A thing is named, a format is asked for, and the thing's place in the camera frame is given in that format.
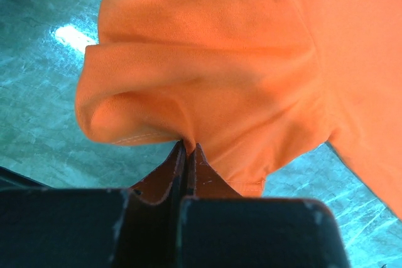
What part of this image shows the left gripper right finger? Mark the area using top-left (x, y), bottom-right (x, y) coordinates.
top-left (175, 146), bottom-right (350, 267)

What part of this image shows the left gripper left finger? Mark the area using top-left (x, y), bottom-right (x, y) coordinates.
top-left (1, 142), bottom-right (186, 267)

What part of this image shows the orange t-shirt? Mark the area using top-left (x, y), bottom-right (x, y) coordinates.
top-left (75, 0), bottom-right (401, 216)

